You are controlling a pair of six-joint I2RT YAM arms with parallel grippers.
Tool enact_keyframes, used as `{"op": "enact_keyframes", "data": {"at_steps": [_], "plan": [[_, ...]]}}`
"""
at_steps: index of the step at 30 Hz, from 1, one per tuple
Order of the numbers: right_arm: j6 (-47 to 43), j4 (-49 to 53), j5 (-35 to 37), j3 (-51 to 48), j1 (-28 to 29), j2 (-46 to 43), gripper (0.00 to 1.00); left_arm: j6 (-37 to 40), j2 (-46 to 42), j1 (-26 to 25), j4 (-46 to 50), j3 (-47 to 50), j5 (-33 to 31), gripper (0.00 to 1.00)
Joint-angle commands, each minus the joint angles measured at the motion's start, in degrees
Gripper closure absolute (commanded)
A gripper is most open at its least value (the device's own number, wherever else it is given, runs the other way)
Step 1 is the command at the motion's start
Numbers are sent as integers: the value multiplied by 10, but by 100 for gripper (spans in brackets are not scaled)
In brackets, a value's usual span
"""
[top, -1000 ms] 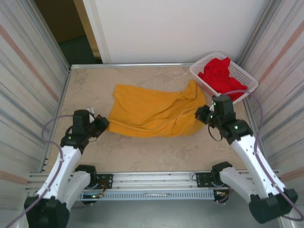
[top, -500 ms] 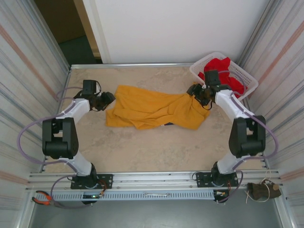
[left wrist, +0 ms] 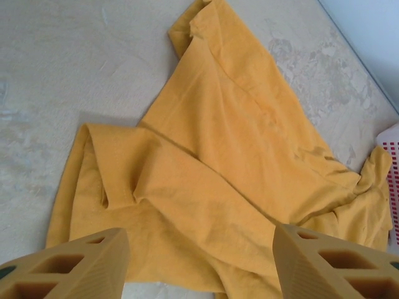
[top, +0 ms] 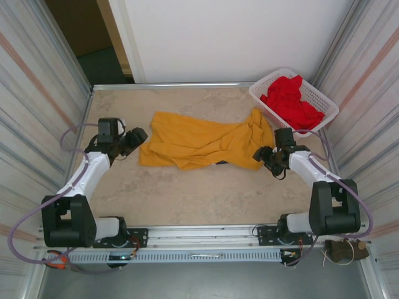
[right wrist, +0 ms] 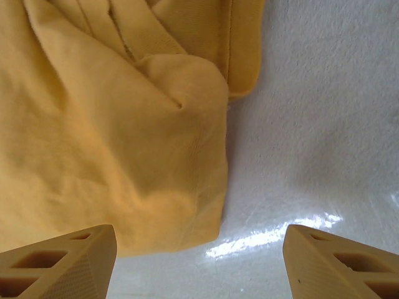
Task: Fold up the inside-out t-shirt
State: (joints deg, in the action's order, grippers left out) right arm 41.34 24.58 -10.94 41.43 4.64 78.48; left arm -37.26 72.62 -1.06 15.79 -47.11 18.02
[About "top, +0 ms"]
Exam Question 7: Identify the yellow t-shirt with blue print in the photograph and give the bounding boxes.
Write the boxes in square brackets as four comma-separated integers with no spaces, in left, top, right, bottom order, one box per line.
[138,108,275,171]

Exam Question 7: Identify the white plastic mesh basket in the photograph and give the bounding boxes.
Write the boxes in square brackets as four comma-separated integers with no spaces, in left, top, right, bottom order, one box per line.
[248,67,340,140]

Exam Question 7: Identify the red t-shirt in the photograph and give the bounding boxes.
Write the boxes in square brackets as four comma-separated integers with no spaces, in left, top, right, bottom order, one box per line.
[259,74,326,133]

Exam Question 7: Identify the aluminium table edge bar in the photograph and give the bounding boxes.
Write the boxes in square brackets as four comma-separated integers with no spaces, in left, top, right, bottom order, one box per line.
[92,82,312,92]

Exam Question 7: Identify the small controller board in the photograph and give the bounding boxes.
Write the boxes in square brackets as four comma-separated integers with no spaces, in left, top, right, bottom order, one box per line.
[280,249,302,260]
[107,252,138,262]

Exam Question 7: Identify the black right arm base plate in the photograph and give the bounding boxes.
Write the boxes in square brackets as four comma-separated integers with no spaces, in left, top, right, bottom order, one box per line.
[257,225,314,247]

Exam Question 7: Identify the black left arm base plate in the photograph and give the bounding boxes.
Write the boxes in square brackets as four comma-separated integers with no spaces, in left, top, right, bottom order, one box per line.
[92,228,148,249]

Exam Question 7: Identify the beige wooden door frame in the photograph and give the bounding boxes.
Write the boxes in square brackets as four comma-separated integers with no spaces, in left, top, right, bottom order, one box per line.
[95,0,135,84]

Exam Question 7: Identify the aluminium mounting rail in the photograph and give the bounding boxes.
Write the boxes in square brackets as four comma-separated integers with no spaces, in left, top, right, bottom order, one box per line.
[32,222,373,252]

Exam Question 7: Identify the small silver metal handle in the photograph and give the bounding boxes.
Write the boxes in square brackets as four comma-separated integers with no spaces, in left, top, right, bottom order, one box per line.
[188,252,223,259]

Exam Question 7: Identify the grey slotted cable duct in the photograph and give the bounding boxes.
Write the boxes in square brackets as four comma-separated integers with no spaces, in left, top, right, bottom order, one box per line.
[67,250,283,264]

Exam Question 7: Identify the brown cloth pouch with string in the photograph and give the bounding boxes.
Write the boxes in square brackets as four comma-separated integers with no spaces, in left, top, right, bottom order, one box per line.
[322,223,371,268]

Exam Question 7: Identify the orange-handled pliers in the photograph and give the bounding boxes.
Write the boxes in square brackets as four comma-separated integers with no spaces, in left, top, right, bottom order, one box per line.
[41,249,85,274]

